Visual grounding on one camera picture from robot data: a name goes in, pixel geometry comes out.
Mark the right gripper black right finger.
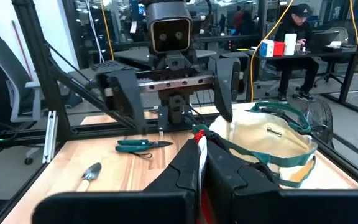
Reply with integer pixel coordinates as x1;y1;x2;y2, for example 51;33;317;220
204;140;358;224

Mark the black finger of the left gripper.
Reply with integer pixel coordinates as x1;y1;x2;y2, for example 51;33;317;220
91;60;149;135
213;57;242;123

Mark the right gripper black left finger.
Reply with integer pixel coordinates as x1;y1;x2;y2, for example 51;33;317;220
32;138;201;224

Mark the red white garden glove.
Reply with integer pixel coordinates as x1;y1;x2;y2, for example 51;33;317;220
193;129;211;224

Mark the small trowel wooden handle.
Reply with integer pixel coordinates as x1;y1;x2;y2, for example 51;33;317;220
76;162;103;192

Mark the beige green gardening bag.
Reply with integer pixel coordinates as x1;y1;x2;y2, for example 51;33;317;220
193;101;319;189

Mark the grey table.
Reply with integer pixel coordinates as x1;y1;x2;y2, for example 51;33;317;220
113;46;219;71

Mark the white blue box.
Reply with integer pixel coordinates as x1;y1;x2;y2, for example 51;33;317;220
259;39;275;58

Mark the red box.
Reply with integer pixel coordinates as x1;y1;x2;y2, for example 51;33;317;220
273;40;286;57

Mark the person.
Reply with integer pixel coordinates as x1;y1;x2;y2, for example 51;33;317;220
233;5;245;35
273;2;320;103

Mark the white paper roll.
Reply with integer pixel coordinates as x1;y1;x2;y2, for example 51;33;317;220
283;33;298;56

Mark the silver aluminium extrusion bar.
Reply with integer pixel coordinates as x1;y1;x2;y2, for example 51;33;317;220
42;110;58;164

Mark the black floor fan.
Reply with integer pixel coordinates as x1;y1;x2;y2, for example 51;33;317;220
298;98;335;147

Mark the grey office chair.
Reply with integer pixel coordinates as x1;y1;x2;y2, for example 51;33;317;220
0;37;43;166

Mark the grey laptop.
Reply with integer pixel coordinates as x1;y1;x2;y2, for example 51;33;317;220
309;30;341;50

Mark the red rod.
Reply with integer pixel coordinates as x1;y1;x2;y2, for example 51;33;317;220
11;20;33;80

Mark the black desk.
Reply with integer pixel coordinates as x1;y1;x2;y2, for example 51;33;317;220
197;43;358;114

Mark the beige office chair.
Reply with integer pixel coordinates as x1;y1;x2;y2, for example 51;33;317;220
314;26;351;88

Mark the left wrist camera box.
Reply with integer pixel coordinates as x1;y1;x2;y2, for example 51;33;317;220
145;1;194;54

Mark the white hanging cable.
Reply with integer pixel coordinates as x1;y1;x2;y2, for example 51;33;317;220
85;0;105;65

